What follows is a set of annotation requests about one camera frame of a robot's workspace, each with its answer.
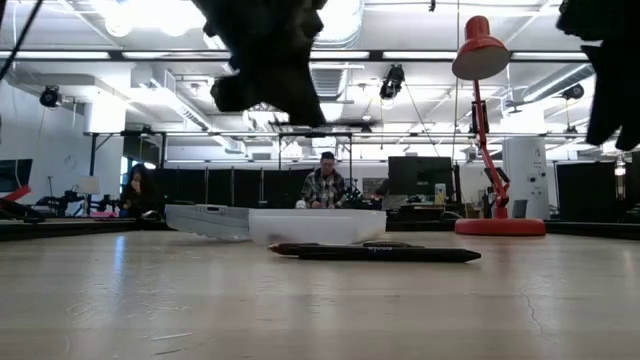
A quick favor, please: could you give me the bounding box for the black pen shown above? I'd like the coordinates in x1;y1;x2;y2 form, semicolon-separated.
268;242;322;257
297;245;483;264

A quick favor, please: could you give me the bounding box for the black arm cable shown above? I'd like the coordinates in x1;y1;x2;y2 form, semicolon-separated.
0;0;45;82

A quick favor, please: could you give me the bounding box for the white shade table lamp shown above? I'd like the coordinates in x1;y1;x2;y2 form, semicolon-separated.
75;175;101;216

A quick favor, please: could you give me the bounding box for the black computer monitor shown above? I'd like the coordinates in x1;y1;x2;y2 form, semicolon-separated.
388;156;455;200

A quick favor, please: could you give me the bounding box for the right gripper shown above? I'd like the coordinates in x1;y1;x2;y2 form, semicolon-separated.
555;0;640;151

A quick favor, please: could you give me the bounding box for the black partition panel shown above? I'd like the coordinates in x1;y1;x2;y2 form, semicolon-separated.
556;162;621;224

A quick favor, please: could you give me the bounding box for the person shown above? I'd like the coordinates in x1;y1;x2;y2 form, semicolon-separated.
299;151;350;210
119;163;162;219

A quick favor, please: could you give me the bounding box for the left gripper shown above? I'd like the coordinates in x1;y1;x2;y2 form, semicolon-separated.
192;0;329;127

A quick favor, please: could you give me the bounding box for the clear plastic supply box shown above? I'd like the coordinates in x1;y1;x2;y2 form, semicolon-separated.
164;203;388;246

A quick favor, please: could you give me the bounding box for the red desk lamp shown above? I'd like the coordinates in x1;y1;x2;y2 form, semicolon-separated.
451;14;547;237

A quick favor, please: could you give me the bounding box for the black wall monitor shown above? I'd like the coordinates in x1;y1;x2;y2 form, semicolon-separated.
0;158;34;194

